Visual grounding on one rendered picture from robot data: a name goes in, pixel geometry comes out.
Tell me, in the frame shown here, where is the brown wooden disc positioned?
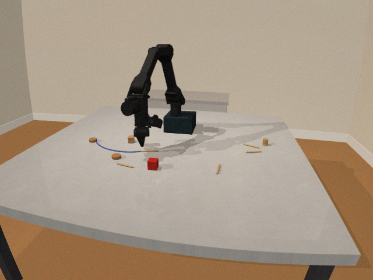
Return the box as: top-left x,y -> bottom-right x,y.
112,153 -> 121,160

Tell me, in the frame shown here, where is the red cube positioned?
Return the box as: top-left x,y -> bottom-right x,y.
147,158 -> 159,171

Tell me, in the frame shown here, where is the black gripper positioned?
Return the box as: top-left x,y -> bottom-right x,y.
133,111 -> 149,147

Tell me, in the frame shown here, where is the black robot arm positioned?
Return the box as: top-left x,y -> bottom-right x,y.
121,44 -> 185,128

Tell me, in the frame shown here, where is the wooden block with hole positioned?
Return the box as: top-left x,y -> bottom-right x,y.
128,135 -> 135,144

